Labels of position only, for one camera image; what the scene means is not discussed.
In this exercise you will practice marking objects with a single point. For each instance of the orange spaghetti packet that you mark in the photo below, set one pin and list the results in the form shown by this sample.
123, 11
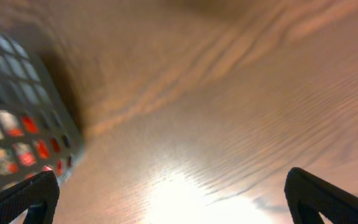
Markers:
28, 146

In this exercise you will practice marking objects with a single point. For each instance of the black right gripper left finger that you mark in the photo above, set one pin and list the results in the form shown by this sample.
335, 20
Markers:
37, 195

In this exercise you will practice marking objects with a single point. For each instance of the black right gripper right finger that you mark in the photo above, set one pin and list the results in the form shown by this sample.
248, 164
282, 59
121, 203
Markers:
310, 198

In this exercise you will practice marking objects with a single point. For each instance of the grey plastic mesh basket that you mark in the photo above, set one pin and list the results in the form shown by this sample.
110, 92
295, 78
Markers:
27, 88

